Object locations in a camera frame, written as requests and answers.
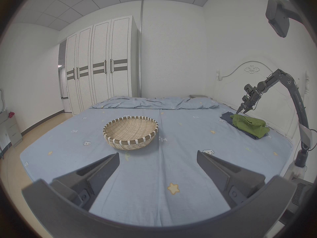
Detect grey chest of drawers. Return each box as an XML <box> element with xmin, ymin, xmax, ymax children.
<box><xmin>0</xmin><ymin>113</ymin><xmax>23</xmax><ymax>147</ymax></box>

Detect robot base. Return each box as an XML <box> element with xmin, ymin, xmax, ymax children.
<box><xmin>279</xmin><ymin>159</ymin><xmax>317</xmax><ymax>232</ymax></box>

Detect white wardrobe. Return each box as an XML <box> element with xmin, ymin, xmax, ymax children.
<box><xmin>65</xmin><ymin>15</ymin><xmax>139</xmax><ymax>115</ymax></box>

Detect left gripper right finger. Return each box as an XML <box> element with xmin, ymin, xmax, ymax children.
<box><xmin>197</xmin><ymin>150</ymin><xmax>266</xmax><ymax>209</ymax></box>

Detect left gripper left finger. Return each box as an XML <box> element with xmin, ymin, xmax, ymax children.
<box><xmin>51</xmin><ymin>153</ymin><xmax>120</xmax><ymax>211</ymax></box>

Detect green shorts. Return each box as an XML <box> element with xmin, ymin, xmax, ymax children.
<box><xmin>230</xmin><ymin>114</ymin><xmax>270</xmax><ymax>138</ymax></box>

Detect dark blue T-shirt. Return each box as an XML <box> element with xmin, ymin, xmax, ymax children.
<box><xmin>220</xmin><ymin>112</ymin><xmax>269</xmax><ymax>140</ymax></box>

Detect pale blue quilt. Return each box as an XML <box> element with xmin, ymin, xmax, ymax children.
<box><xmin>90</xmin><ymin>96</ymin><xmax>220</xmax><ymax>110</ymax></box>

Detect round woven basket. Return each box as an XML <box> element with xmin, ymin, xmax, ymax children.
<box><xmin>103</xmin><ymin>116</ymin><xmax>159</xmax><ymax>151</ymax></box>

